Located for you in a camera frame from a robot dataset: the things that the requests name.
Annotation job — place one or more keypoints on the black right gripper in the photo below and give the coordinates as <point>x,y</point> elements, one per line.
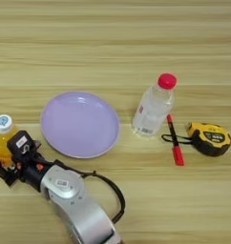
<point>31,171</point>

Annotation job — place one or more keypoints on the orange juice bottle white cap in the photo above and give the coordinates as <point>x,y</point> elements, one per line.
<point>1,139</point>

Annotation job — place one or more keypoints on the clear water bottle red cap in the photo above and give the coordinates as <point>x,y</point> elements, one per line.
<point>154,108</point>

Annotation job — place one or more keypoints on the yellow black tape measure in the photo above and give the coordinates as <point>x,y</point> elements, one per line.
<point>213,138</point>

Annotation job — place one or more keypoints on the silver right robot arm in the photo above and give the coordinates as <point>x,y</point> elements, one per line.
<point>79,206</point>

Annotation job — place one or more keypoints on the black box white label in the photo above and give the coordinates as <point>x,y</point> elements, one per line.
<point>21,144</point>

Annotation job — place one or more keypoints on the round purple plate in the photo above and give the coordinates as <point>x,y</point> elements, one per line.
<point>79,124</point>

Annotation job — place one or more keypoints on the black marker red cap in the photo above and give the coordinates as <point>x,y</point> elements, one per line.
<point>176,149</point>

